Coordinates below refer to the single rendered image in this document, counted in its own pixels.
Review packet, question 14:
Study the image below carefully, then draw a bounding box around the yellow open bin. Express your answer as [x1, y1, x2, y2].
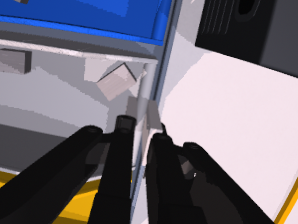
[0, 171, 101, 224]

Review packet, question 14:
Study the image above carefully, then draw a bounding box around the grey shelf rack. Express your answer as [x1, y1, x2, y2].
[0, 0, 183, 223]

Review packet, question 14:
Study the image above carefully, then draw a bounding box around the orange bar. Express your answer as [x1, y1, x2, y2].
[274, 177, 298, 224]

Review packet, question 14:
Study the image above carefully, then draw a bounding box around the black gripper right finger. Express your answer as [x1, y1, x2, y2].
[142, 100, 275, 224]

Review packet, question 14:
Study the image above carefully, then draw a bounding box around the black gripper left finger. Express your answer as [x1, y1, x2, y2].
[0, 96, 137, 224]

